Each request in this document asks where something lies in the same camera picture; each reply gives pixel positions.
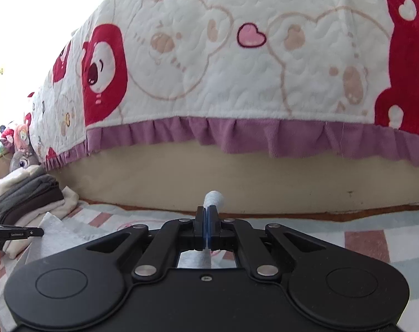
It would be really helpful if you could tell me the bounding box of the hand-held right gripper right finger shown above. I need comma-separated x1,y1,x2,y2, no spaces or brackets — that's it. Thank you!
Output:
208,206,328,278

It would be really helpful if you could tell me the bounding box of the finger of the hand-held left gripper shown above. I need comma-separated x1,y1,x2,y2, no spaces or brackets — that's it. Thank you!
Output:
8,227,45,240

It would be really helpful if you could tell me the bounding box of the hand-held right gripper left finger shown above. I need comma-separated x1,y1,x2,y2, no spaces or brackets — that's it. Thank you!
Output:
87,206,208,278

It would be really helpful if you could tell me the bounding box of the white textured cloth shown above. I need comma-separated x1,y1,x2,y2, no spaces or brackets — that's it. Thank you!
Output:
21,190,238,271

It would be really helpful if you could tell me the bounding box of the dark folded cloth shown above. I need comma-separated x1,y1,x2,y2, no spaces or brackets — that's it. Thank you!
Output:
0,192,65,227

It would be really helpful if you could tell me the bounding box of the grey folded cloth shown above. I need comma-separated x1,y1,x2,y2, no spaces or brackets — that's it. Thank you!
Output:
0,174,63,217

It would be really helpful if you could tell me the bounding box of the cream folded cloth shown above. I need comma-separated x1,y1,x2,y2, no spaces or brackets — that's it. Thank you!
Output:
1,186,80,259

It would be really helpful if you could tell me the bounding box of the white folded cloth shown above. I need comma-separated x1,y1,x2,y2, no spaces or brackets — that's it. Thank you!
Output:
0,165,42,210

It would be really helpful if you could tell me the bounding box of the beige mattress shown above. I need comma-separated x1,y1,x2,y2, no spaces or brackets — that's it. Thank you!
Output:
55,141,419,216

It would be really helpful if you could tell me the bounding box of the grey bunny plush toy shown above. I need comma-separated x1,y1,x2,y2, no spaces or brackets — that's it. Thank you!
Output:
9,149,41,174

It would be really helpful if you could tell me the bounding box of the pink plush toy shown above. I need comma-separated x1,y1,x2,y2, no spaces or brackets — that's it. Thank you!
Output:
14,123,36,153

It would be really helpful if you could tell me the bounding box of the red plush toy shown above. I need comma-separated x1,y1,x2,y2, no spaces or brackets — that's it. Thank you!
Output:
0,126,17,150

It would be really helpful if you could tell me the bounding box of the checked bed sheet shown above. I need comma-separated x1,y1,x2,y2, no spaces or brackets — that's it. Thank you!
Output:
0,199,419,332

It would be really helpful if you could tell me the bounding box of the bear print quilt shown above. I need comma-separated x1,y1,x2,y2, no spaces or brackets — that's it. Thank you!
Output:
24,0,419,169

